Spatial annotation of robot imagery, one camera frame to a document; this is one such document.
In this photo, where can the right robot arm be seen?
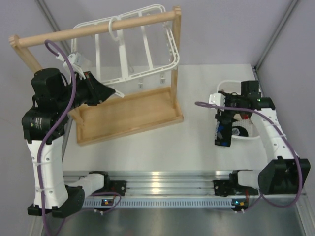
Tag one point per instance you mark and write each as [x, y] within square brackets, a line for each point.
[285, 172]

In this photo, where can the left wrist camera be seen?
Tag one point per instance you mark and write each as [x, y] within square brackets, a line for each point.
[77, 61]

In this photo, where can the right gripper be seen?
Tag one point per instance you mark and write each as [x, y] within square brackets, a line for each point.
[224, 112]

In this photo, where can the white plastic clip hanger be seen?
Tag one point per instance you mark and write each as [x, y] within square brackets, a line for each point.
[171, 21]

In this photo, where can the white perforated sock basket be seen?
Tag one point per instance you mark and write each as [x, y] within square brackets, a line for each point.
[231, 86]

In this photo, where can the white slotted cable duct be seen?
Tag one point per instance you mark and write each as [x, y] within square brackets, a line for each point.
[106, 202]

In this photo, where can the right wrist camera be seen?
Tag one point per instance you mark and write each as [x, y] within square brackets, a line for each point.
[217, 99]

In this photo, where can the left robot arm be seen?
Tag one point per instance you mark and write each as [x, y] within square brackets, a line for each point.
[44, 130]

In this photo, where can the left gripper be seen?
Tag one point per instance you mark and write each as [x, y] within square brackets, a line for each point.
[94, 88]

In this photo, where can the aluminium mounting rail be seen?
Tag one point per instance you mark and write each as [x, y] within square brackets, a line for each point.
[195, 183]

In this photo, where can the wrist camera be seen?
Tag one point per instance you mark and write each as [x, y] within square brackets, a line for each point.
[217, 99]
[77, 61]

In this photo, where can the black blue sports sock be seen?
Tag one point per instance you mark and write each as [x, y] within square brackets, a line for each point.
[223, 131]

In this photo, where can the wooden hanger rack stand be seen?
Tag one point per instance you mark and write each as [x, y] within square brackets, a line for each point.
[136, 106]

